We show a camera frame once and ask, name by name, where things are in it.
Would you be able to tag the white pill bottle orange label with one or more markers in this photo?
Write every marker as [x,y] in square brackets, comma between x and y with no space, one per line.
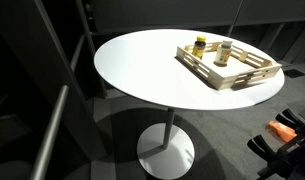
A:
[223,56]

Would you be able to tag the light wooden slatted tray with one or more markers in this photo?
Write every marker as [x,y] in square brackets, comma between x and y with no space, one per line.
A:
[222,80]

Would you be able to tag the white table pedestal base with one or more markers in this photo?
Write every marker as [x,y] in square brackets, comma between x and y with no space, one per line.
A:
[165,153]

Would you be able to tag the grey metal rail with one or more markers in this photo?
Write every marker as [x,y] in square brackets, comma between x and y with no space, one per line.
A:
[77,52]
[50,133]

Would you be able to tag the brown bottle yellow cap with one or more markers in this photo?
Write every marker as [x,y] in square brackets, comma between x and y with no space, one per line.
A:
[199,50]

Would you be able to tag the white bottle cap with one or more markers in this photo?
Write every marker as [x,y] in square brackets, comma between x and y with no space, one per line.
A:
[226,43]

